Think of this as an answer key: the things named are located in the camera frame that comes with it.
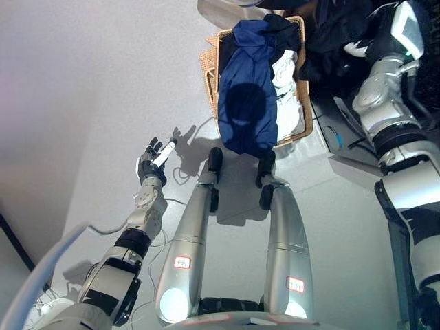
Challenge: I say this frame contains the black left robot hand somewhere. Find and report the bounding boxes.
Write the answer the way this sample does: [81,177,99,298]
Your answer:
[137,137,179,187]

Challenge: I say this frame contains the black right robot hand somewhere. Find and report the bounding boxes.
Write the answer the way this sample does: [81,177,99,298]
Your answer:
[342,0,426,63]

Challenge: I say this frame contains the black garment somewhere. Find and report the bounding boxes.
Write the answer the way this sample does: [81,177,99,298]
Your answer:
[263,0,379,92]

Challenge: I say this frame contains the woven brown laundry basket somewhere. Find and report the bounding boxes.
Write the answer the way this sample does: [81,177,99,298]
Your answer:
[199,14,314,149]

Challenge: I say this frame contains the black left robot foot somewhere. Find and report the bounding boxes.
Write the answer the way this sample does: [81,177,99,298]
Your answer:
[206,146,224,173]

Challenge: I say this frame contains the black robot foot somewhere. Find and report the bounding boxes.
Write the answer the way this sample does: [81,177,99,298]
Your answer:
[256,150,276,188]
[206,146,224,173]

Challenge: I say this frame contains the silver left robot leg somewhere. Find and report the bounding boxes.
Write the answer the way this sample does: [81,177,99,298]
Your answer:
[155,170,225,325]

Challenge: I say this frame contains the silver robot leg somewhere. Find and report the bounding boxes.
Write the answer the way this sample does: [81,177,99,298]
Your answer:
[155,170,225,325]
[258,174,314,320]

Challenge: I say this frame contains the blue garment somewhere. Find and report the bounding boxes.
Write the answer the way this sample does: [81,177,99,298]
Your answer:
[217,19,280,156]

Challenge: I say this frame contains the black right robot foot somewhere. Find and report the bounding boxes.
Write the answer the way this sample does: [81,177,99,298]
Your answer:
[256,150,276,188]

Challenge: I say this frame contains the white garment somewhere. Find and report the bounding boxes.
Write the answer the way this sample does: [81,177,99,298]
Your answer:
[271,49,307,142]

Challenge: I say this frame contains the silver right robot leg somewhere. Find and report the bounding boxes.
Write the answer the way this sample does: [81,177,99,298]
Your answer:
[258,174,314,320]

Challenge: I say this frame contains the thick white cable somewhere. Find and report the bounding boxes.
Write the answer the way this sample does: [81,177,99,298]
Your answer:
[0,219,129,330]

